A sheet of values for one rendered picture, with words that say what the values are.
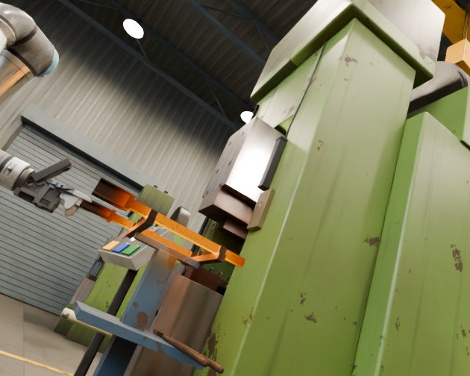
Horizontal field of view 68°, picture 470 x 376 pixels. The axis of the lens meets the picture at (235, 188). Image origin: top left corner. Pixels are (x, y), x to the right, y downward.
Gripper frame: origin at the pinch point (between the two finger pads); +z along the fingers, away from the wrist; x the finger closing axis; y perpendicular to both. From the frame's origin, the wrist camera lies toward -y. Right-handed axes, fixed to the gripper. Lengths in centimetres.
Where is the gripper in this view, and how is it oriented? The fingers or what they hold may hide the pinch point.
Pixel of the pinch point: (92, 204)
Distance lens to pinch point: 115.3
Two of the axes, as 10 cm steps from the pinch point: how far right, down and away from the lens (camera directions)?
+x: 4.2, -2.4, -8.8
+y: -3.6, 8.4, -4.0
